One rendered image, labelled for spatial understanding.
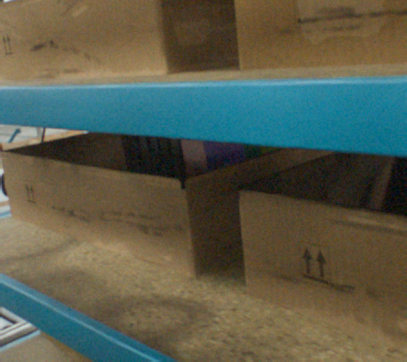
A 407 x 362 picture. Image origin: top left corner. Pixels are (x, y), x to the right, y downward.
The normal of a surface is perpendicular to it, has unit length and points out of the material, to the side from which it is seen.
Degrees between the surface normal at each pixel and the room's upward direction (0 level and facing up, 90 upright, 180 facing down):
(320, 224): 90
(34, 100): 90
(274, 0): 90
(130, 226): 91
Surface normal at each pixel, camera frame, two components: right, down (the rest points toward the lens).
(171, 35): 0.68, 0.09
